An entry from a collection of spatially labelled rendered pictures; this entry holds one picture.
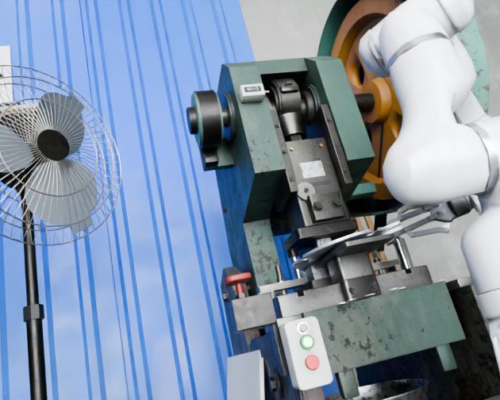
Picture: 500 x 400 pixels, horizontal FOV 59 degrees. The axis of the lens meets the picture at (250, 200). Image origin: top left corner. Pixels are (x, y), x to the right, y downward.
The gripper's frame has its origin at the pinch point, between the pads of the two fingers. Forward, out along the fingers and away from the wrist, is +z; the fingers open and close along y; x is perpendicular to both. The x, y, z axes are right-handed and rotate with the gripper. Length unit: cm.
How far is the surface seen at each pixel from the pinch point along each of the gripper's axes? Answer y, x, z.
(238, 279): -2.7, 31.3, 32.1
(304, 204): 17.0, 0.0, 19.3
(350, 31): 81, -29, -14
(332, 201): 14.6, -2.0, 11.8
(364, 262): -5.8, 2.6, 9.0
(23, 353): 18, -26, 182
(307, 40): 176, -152, 13
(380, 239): -3.4, 12.1, 1.5
